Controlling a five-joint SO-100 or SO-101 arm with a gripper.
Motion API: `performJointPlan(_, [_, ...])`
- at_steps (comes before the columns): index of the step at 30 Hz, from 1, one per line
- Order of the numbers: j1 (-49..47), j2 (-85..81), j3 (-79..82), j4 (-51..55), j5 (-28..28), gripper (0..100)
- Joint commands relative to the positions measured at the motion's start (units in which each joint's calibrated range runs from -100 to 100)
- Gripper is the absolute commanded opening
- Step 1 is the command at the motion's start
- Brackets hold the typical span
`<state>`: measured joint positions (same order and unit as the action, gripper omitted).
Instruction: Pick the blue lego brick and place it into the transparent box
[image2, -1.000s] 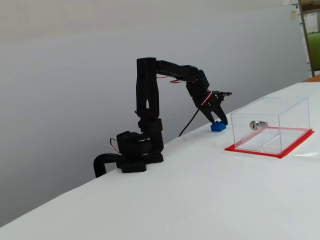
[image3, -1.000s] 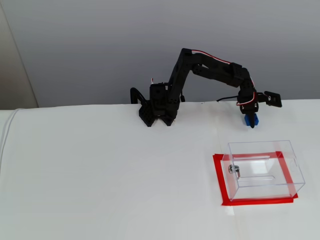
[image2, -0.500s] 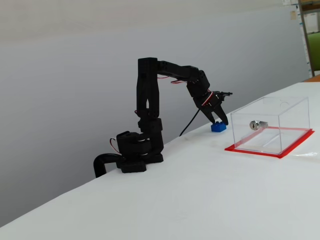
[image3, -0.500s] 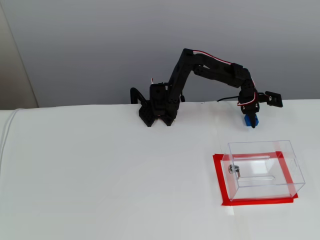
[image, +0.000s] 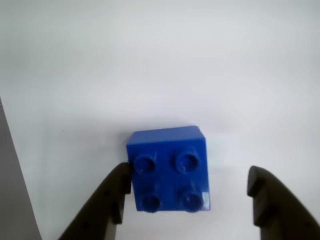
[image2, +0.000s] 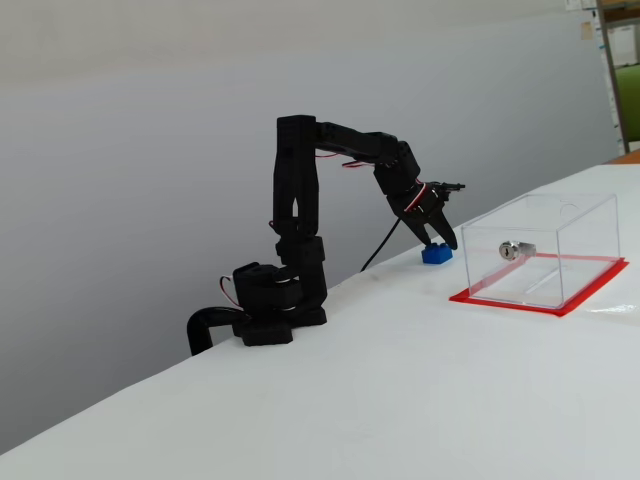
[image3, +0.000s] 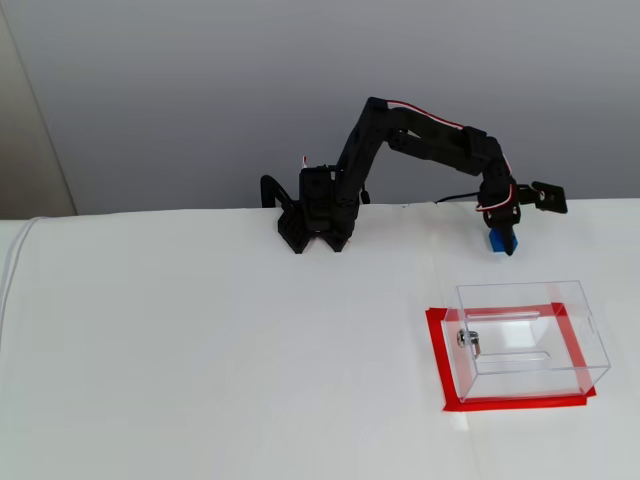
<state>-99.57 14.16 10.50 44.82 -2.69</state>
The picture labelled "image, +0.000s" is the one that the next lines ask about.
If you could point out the blue lego brick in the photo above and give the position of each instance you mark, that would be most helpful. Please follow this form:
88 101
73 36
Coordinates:
167 175

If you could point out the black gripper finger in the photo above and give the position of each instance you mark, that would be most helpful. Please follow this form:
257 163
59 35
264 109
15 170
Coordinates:
105 200
280 210

